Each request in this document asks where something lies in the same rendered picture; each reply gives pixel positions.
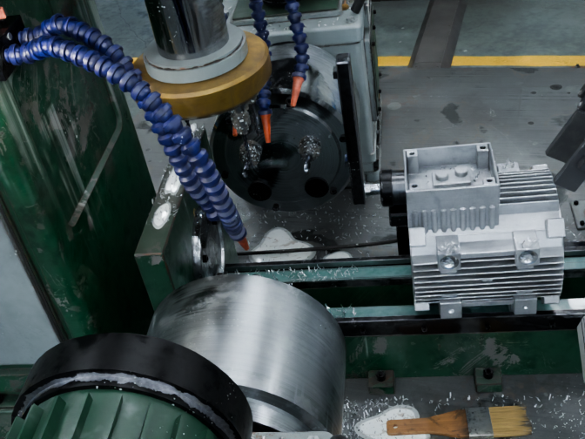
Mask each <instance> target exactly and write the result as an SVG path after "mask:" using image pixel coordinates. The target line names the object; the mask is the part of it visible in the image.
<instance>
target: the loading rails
mask: <svg viewBox="0 0 585 439"><path fill-rule="evenodd" d="M563 249H564V263H563V266H564V269H563V272H564V275H563V281H562V282H563V285H562V290H561V296H560V303H556V304H541V297H537V309H536V314H514V312H509V309H508V305H493V306H477V307H462V317H461V318H448V319H441V318H440V315H439V308H438V303H430V310H426V311H415V310H414V292H413V281H412V269H411V257H410V255H392V256H374V257H356V258H338V259H320V260H285V261H267V262H248V263H231V264H225V274H238V272H239V274H248V275H253V274H258V275H259V276H260V275H261V276H262V277H265V278H269V279H272V280H276V279H277V278H278V281H280V282H283V283H286V284H289V283H292V287H296V288H297V289H299V290H301V291H303V292H304V293H306V294H308V295H310V296H312V297H313V298H314V299H315V300H316V301H318V302H319V303H320V304H322V305H323V306H324V307H325V308H326V305H327V306H328V307H329V309H327V310H328V311H329V312H330V313H331V310H332V313H331V314H332V315H333V317H334V319H335V320H336V321H337V322H338V324H339V325H340V328H341V330H342V332H343V335H344V337H345V341H346V376H345V379H357V378H368V392H369V394H370V395H393V394H394V393H395V377H433V376H471V375H473V376H474V385H475V391H476V392H477V393H482V392H502V390H503V381H502V376H503V375H546V374H582V360H581V353H580V347H579V340H578V333H577V327H578V325H579V323H580V322H581V317H583V316H585V247H564V248H563ZM317 265H318V266H319V267H320V268H321V269H319V268H318V266H317ZM308 267H310V272H309V270H308ZM314 267H315V270H317V268H318V270H317V271H316V273H315V270H314ZM323 267H324V268H323ZM339 267H340V269H339ZM352 267H353V268H352ZM290 268H291V269H292V270H293V271H294V269H295V272H296V273H292V271H291V270H289V269H290ZM355 268H358V272H357V270H356V269H355ZM236 269H237V270H238V272H237V270H236ZM271 269H272V270H274V273H273V272H272V270H271ZM279 269H280V270H279ZM283 269H284V270H285V271H284V270H283ZM301 269H302V270H303V273H304V274H305V275H306V277H303V276H304V274H300V272H301V271H302V270H301ZM331 269H332V272H330V273H328V272H327V270H328V271H331ZM338 269H339V272H338V271H337V270H338ZM347 269H348V271H350V272H348V271H347ZM354 269H355V270H354ZM251 270H252V271H251ZM256 270H257V272H256V273H255V271H256ZM266 270H267V273H266ZM268 270H269V271H270V273H268ZM278 270H279V271H278ZM235 271H236V273H235ZM250 271H251V272H250ZM311 271H312V272H311ZM336 271H337V276H335V275H334V272H335V273H336ZM345 271H346V273H347V274H346V275H345V274H344V272H345ZM353 271H354V273H353ZM277 272H278V273H279V274H277ZM283 272H284V273H283ZM298 273H299V276H298ZM318 273H319V274H320V275H317V274H318ZM272 274H273V276H274V277H275V279H274V277H272ZM281 274H282V275H281ZM341 274H342V275H343V276H342V275H341ZM350 274H351V275H350ZM289 275H290V277H289V278H288V276H289ZM293 276H294V277H293ZM314 276H315V277H314ZM318 276H319V277H318ZM320 276H322V277H320ZM325 276H326V278H325V279H324V280H322V279H323V278H324V277H325ZM334 276H335V277H334ZM276 277H277V278H276ZM299 277H300V278H301V280H300V282H299V280H296V279H299ZM302 277H303V279H305V280H303V279H302ZM307 277H308V278H307ZM331 277H332V279H331ZM352 277H353V279H352ZM319 278H320V280H318V279H319ZM334 278H335V279H337V280H335V279H334ZM307 279H308V280H307ZM312 279H313V280H316V281H313V280H312ZM325 304H326V305H325ZM340 304H341V305H342V306H341V305H340ZM351 304H352V305H351ZM350 305H351V307H350ZM353 307H354V312H355V313H356V315H353V312H352V311H353ZM348 308H349V309H348ZM337 310H340V311H337ZM343 310H345V312H346V313H343V312H342V311H343ZM346 310H347V311H346ZM342 313H343V314H342ZM336 315H338V316H341V315H342V316H341V317H339V318H338V316H336ZM344 315H345V317H344Z"/></svg>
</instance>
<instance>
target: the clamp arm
mask: <svg viewBox="0 0 585 439"><path fill-rule="evenodd" d="M333 79H338V86H339V92H340V105H341V112H342V119H343V126H344V133H345V140H346V153H347V154H345V167H349V173H350V180H351V187H352V195H353V204H354V205H365V204H366V197H367V196H371V195H370V194H369V195H366V194H368V193H370V190H366V188H369V187H370V184H366V183H370V182H366V181H365V178H364V171H363V163H362V155H361V147H360V133H359V125H358V117H357V109H356V102H355V94H354V86H353V71H352V64H351V56H350V53H339V54H337V56H336V65H334V66H333ZM365 184H366V185H365ZM365 187H366V188H365Z"/></svg>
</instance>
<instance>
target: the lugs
mask: <svg viewBox="0 0 585 439"><path fill-rule="evenodd" d="M544 168H548V166H547V165H532V166H531V167H530V168H529V170H533V169H544ZM545 230H546V238H547V239H556V238H563V237H565V236H566V234H565V224H564V218H553V219H546V220H545ZM408 234H409V246H410V247H425V246H426V244H427V243H426V231H425V227H415V228H409V229H408ZM556 303H560V296H550V297H541V304H556ZM414 310H415V311H426V310H430V303H422V304H416V303H415V298H414Z"/></svg>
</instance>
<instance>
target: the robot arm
mask: <svg viewBox="0 0 585 439"><path fill-rule="evenodd" d="M577 96H578V98H581V101H580V102H579V103H578V105H577V109H576V111H575V112H574V114H573V115H572V116H571V118H570V119H569V120H568V122H567V123H566V124H565V125H564V126H563V128H562V129H561V131H560V132H559V133H558V135H557V136H556V137H555V139H554V140H553V142H552V143H551V144H550V146H549V147H548V149H547V150H546V151H545V153H546V155H547V156H549V157H550V158H553V159H557V160H559V161H561V162H563V163H566V164H565V165H564V167H563V168H562V169H561V170H560V171H559V172H558V174H557V175H556V176H555V178H554V179H553V181H554V184H555V185H557V186H560V187H563V188H565V189H568V190H569V191H572V192H575V191H576V190H577V189H578V188H579V187H580V185H581V184H582V183H583V181H584V180H585V84H584V85H583V87H582V88H581V89H580V90H579V92H578V95H577Z"/></svg>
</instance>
